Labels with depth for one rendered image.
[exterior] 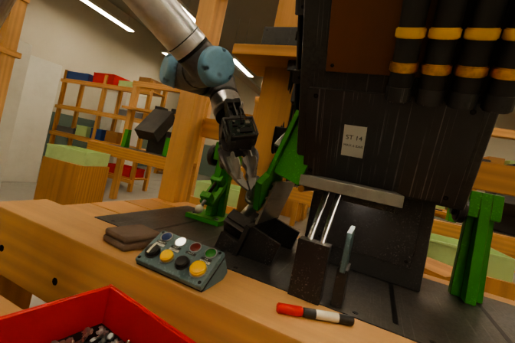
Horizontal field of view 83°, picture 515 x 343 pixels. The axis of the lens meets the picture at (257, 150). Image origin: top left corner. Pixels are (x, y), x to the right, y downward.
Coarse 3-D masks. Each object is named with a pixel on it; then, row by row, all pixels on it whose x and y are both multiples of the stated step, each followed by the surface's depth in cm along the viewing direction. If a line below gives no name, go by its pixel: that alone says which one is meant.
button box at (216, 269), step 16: (160, 240) 58; (192, 240) 57; (144, 256) 54; (176, 256) 54; (192, 256) 54; (224, 256) 55; (160, 272) 52; (176, 272) 51; (208, 272) 51; (224, 272) 56; (192, 288) 50; (208, 288) 51
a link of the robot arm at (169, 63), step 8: (168, 56) 67; (168, 64) 65; (176, 64) 66; (160, 72) 69; (168, 72) 65; (176, 72) 66; (160, 80) 69; (168, 80) 67; (176, 80) 67; (184, 80) 64; (176, 88) 70; (184, 88) 69; (192, 88) 66; (208, 88) 72
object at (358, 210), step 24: (312, 216) 82; (336, 216) 79; (360, 216) 77; (384, 216) 75; (408, 216) 73; (432, 216) 71; (336, 240) 78; (360, 240) 76; (384, 240) 74; (408, 240) 72; (336, 264) 78; (360, 264) 76; (384, 264) 74; (408, 264) 72; (408, 288) 71
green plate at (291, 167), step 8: (296, 112) 69; (296, 120) 69; (288, 128) 69; (296, 128) 70; (288, 136) 69; (296, 136) 70; (280, 144) 70; (288, 144) 70; (296, 144) 69; (280, 152) 70; (288, 152) 70; (296, 152) 69; (272, 160) 70; (280, 160) 70; (288, 160) 70; (296, 160) 69; (272, 168) 70; (280, 168) 70; (288, 168) 70; (296, 168) 69; (304, 168) 68; (272, 176) 72; (280, 176) 78; (288, 176) 69; (296, 176) 69; (296, 184) 68
